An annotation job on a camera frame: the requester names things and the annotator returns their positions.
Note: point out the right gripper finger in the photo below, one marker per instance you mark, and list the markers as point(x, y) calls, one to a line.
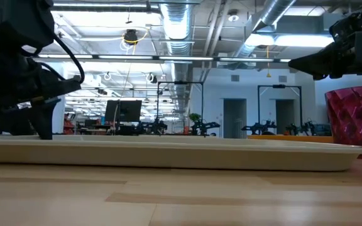
point(316, 61)

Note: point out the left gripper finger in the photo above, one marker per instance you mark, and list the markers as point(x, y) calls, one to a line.
point(61, 88)

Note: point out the red faceted cup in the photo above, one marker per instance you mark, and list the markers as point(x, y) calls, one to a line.
point(357, 119)

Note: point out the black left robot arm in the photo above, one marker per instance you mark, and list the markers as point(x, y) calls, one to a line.
point(11, 25)

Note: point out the black background robot arm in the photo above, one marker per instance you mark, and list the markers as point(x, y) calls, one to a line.
point(154, 127)
point(259, 127)
point(302, 128)
point(204, 127)

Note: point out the beige plastic tray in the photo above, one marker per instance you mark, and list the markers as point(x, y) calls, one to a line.
point(168, 157)

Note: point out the bright ceiling light panel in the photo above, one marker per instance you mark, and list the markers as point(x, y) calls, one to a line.
point(294, 40)

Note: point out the grey door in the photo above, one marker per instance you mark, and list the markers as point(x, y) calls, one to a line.
point(284, 114)
point(234, 119)

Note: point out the black computer monitor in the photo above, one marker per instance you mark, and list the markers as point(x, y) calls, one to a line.
point(127, 110)

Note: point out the long ceiling light strip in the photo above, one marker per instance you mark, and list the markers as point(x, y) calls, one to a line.
point(184, 58)

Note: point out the green background plant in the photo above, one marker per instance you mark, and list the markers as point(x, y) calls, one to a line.
point(195, 117)

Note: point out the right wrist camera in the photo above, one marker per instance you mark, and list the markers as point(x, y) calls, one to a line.
point(347, 26)

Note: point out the black metal rig frame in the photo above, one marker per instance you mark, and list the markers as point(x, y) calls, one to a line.
point(278, 86)

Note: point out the silver ceiling air duct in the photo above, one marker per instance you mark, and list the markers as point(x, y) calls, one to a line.
point(272, 12)
point(177, 25)

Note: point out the black ceiling camera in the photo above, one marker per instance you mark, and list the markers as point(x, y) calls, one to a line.
point(131, 37)

